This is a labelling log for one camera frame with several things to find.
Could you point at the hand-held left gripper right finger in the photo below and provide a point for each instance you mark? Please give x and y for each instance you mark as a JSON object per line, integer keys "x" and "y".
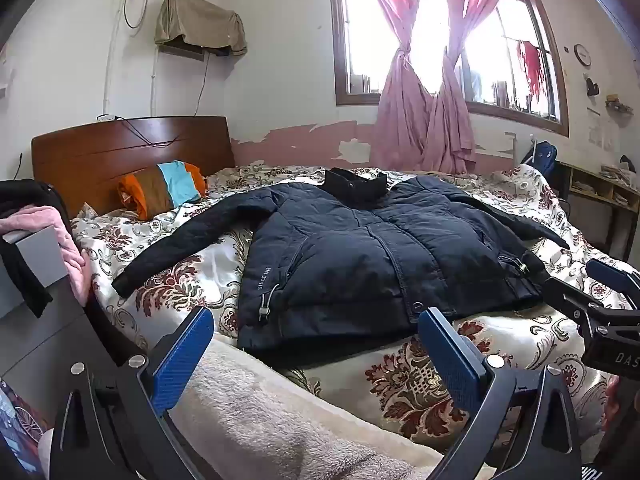
{"x": 450, "y": 360}

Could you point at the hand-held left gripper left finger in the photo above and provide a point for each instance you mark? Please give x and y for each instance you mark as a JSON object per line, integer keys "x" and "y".
{"x": 182, "y": 360}

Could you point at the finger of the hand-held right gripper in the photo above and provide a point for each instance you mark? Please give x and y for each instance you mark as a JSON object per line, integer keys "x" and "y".
{"x": 565, "y": 296}
{"x": 612, "y": 274}

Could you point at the dark navy padded jacket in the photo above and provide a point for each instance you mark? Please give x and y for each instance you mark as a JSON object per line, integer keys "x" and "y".
{"x": 350, "y": 260}

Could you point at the floral bedspread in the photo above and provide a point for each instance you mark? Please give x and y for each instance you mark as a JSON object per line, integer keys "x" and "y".
{"x": 390, "y": 385}

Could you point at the wooden shelf desk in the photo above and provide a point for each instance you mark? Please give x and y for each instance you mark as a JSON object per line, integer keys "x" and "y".
{"x": 600, "y": 190}

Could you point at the beige fleece blanket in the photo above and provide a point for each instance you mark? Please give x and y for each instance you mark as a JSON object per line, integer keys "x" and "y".
{"x": 260, "y": 420}

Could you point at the stack of papers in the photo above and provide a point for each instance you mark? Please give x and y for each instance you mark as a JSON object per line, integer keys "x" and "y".
{"x": 615, "y": 174}

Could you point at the dark bedside cabinet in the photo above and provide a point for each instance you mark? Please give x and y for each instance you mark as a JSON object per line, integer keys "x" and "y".
{"x": 50, "y": 340}

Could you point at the blue backpack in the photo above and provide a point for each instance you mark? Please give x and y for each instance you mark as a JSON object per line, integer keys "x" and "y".
{"x": 545, "y": 152}

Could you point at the pink fleece cloth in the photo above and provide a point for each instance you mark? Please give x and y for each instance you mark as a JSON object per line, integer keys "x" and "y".
{"x": 70, "y": 255}

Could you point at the striped orange blue pillow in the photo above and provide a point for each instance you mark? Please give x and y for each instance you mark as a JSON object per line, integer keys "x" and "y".
{"x": 165, "y": 187}

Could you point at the colourful printed bag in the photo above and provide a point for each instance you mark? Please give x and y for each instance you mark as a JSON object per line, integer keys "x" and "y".
{"x": 20, "y": 425}

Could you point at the grey box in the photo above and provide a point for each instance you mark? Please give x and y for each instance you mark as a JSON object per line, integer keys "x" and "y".
{"x": 40, "y": 255}

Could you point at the pink tied curtain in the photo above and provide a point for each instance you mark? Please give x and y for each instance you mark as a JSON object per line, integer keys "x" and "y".
{"x": 405, "y": 110}
{"x": 450, "y": 125}

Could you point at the brown wooden headboard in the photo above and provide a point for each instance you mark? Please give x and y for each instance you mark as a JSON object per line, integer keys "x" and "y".
{"x": 100, "y": 160}

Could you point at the red hanging garment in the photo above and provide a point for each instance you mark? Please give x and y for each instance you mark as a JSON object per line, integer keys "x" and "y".
{"x": 532, "y": 65}

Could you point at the black garment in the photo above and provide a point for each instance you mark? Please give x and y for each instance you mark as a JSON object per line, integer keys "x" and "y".
{"x": 25, "y": 192}

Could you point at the white power strip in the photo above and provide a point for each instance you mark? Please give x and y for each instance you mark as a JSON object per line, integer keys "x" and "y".
{"x": 110, "y": 117}

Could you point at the brown framed window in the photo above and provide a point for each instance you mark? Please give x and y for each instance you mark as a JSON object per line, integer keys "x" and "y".
{"x": 340, "y": 60}

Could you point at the cloth covered air conditioner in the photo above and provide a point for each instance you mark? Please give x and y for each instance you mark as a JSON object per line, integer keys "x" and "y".
{"x": 200, "y": 20}

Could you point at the small wall shelf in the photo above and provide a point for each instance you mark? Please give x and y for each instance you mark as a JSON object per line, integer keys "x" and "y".
{"x": 618, "y": 103}

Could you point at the black heart wall ornament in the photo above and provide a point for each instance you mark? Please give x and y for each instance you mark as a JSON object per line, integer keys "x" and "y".
{"x": 593, "y": 85}

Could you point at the round wall clock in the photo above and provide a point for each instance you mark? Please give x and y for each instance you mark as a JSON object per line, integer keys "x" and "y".
{"x": 582, "y": 54}

